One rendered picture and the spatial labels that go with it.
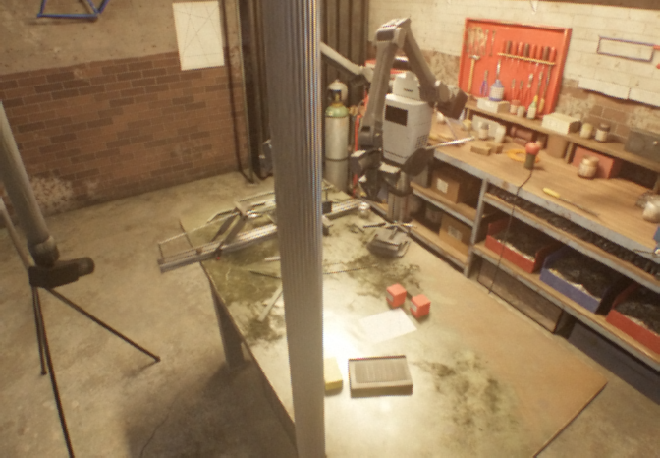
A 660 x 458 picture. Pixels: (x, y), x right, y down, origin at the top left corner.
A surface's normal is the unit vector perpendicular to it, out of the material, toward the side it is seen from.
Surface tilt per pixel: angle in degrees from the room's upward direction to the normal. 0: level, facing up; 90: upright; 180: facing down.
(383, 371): 0
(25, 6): 90
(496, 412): 0
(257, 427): 0
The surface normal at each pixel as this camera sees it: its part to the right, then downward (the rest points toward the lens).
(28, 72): 0.53, 0.42
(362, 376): 0.00, -0.87
